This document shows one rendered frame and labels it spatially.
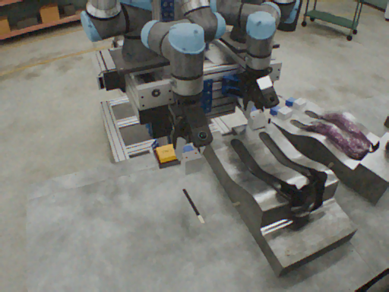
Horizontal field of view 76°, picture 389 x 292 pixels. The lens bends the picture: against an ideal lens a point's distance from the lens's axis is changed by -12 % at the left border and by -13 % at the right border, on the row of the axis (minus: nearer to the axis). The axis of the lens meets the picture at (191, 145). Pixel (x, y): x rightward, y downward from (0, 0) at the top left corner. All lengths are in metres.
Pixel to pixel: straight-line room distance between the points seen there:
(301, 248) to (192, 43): 0.55
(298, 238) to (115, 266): 0.48
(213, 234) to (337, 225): 0.35
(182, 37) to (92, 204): 0.57
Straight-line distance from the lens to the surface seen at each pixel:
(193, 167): 0.80
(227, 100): 1.38
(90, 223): 0.88
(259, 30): 0.78
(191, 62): 0.62
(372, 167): 0.99
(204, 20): 0.76
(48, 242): 0.89
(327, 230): 0.83
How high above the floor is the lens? 1.50
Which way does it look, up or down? 41 degrees down
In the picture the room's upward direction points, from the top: straight up
